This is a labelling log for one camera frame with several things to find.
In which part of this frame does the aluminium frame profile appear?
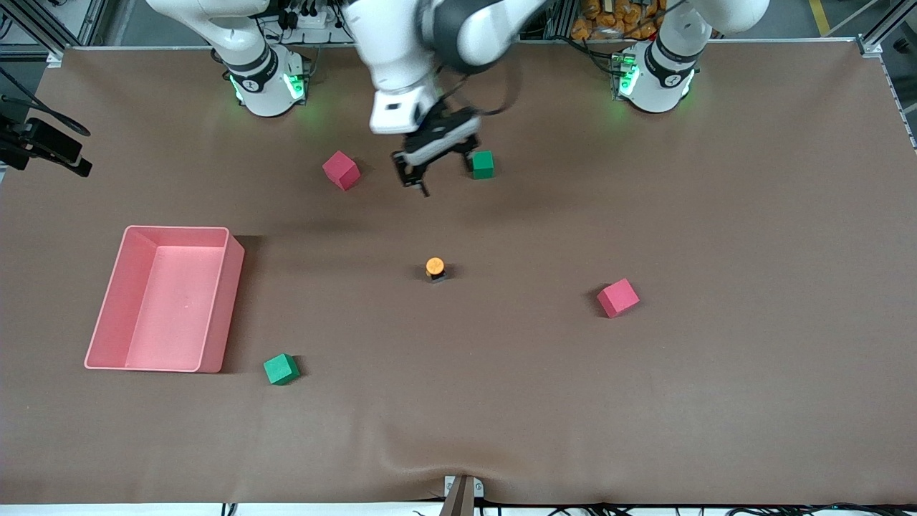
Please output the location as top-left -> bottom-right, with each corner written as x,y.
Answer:
0,0 -> 108,62
856,0 -> 917,58

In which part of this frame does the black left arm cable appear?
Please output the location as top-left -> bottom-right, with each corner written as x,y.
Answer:
437,61 -> 518,117

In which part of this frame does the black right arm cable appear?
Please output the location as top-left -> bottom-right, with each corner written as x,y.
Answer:
0,68 -> 92,137

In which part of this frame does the metal clamp bracket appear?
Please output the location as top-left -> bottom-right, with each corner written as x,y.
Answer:
443,474 -> 484,516

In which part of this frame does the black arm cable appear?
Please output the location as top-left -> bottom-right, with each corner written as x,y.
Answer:
0,68 -> 92,137
437,61 -> 518,117

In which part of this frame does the pink foam cube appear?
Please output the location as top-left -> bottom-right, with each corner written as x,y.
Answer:
597,278 -> 640,319
322,150 -> 361,191

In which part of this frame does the brown table cover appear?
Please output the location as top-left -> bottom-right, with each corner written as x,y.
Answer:
0,39 -> 917,506

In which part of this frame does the orange snack bag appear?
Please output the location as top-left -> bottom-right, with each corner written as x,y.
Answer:
571,0 -> 663,40

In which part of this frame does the pink plastic bin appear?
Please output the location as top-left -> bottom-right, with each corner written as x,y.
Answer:
84,225 -> 246,374

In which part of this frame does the aluminium frame post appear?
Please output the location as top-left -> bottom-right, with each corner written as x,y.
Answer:
552,0 -> 577,40

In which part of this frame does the white power strip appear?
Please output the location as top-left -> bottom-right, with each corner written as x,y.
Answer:
283,4 -> 348,29

